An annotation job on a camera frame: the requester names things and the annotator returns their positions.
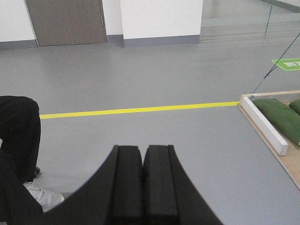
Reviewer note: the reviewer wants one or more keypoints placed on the green floor sticker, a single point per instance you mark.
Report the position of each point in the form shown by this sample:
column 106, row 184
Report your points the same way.
column 288, row 64

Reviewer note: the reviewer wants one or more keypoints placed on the wooden base platform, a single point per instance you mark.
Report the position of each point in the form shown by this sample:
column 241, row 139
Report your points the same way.
column 291, row 161

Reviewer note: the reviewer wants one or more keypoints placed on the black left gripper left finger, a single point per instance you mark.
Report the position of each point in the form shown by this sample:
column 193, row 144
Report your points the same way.
column 112, row 196

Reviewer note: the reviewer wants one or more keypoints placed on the seated person black trousers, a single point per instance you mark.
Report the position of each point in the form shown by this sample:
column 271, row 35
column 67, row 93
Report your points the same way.
column 20, row 132

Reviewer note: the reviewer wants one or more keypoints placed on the grey wall door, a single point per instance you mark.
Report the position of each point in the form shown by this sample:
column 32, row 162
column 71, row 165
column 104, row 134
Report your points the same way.
column 67, row 22

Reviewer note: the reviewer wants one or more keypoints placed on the green sandbag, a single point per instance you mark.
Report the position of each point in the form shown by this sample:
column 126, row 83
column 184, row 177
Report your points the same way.
column 285, row 119
column 295, row 105

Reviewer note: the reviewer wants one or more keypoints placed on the white base border beam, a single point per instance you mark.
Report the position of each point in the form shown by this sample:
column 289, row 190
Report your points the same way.
column 270, row 134

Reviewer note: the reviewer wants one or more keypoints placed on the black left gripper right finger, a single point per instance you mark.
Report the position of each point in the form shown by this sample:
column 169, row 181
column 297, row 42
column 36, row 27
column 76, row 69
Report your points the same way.
column 170, row 198

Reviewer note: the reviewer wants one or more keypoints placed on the green sandbag middle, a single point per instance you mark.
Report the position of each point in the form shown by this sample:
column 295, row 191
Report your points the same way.
column 295, row 105

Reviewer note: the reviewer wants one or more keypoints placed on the green sandbag left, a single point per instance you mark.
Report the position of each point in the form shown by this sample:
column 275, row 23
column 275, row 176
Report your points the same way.
column 285, row 119

